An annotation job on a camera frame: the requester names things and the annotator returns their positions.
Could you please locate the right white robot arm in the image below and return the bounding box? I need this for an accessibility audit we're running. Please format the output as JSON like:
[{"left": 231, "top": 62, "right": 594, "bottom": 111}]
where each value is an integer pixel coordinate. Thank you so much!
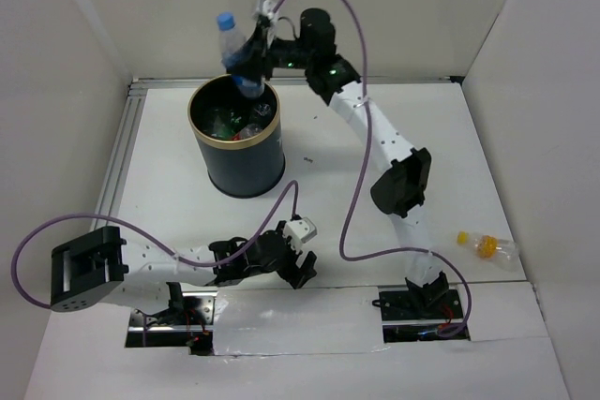
[{"left": 226, "top": 2, "right": 431, "bottom": 221}]

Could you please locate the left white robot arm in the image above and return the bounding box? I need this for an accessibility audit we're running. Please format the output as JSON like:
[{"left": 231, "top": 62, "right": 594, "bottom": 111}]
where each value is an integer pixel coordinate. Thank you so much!
[{"left": 50, "top": 215, "right": 317, "bottom": 324}]

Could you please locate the dark cylindrical bin gold rim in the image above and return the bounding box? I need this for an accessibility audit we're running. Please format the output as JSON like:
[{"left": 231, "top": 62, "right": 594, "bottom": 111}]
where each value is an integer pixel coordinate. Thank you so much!
[{"left": 187, "top": 75, "right": 286, "bottom": 199}]

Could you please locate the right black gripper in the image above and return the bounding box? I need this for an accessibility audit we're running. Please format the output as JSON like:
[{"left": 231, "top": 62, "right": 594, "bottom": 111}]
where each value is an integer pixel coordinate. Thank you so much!
[{"left": 226, "top": 22, "right": 314, "bottom": 84}]

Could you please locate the small orange yellow-capped bottle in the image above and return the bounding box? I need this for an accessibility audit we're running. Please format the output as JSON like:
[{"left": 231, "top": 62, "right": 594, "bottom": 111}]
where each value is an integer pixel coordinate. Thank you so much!
[{"left": 457, "top": 231, "right": 519, "bottom": 267}]

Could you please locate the blue-label clear bottle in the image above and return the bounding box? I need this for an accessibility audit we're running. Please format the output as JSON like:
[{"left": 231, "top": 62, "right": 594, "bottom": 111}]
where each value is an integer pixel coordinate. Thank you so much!
[{"left": 217, "top": 11, "right": 264, "bottom": 99}]

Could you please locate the red-label clear water bottle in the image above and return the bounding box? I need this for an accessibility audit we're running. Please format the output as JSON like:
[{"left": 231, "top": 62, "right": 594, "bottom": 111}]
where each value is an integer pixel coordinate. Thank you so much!
[{"left": 232, "top": 124, "right": 263, "bottom": 141}]

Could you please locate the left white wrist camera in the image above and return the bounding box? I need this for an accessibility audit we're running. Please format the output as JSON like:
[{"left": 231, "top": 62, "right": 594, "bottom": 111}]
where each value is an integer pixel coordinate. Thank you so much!
[{"left": 282, "top": 215, "right": 318, "bottom": 252}]

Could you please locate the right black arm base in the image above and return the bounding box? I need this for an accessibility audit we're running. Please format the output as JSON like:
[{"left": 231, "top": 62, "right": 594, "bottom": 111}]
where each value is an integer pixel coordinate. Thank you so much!
[{"left": 371, "top": 289, "right": 473, "bottom": 344}]

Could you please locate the green plastic bottle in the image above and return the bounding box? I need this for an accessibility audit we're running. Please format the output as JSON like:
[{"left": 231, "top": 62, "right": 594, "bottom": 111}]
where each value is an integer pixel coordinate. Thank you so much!
[{"left": 202, "top": 108, "right": 246, "bottom": 141}]

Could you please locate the large clear crushed bottle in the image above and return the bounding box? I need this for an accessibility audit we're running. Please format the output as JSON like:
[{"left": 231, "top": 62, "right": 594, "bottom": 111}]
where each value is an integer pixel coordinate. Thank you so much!
[{"left": 250, "top": 102, "right": 275, "bottom": 124}]

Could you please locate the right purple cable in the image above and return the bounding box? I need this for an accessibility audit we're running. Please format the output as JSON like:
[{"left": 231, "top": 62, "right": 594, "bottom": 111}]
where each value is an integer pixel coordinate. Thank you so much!
[{"left": 271, "top": 0, "right": 473, "bottom": 338}]

